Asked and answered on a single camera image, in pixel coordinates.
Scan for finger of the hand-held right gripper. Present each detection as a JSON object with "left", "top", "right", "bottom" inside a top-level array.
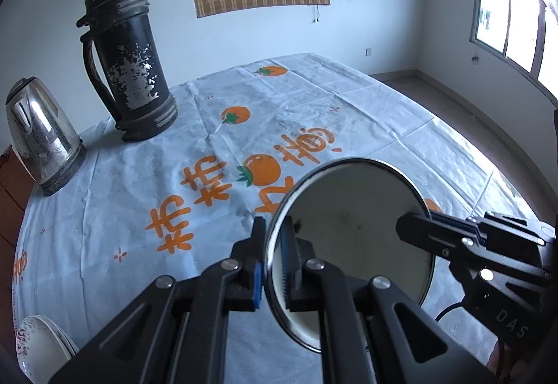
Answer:
[{"left": 396, "top": 212, "right": 484, "bottom": 263}]

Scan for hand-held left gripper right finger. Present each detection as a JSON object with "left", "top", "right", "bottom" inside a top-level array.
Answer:
[{"left": 279, "top": 220, "right": 498, "bottom": 384}]

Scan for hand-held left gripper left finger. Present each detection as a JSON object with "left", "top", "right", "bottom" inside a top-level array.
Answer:
[{"left": 48, "top": 216, "right": 266, "bottom": 384}]

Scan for white enamel bowl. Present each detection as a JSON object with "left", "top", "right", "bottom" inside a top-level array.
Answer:
[{"left": 264, "top": 157, "right": 434, "bottom": 354}]

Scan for deep plate with pink flowers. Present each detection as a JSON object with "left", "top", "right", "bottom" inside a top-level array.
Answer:
[{"left": 15, "top": 314, "right": 80, "bottom": 384}]

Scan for white tablecloth with orange print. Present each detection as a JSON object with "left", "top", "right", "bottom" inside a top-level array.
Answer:
[{"left": 12, "top": 53, "right": 545, "bottom": 384}]

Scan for black worn thermos flask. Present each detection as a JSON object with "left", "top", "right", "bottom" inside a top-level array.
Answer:
[{"left": 76, "top": 0, "right": 179, "bottom": 143}]

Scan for stainless steel electric kettle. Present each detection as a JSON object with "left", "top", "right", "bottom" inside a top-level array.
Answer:
[{"left": 5, "top": 76, "right": 88, "bottom": 196}]

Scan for brown wooden cabinet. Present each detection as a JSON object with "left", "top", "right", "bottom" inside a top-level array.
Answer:
[{"left": 0, "top": 144, "right": 36, "bottom": 350}]

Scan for black cable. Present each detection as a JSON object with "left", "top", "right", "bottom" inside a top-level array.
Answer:
[{"left": 433, "top": 300, "right": 470, "bottom": 324}]

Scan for window with brown frame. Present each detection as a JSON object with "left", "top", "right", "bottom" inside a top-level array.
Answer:
[{"left": 468, "top": 0, "right": 558, "bottom": 99}]

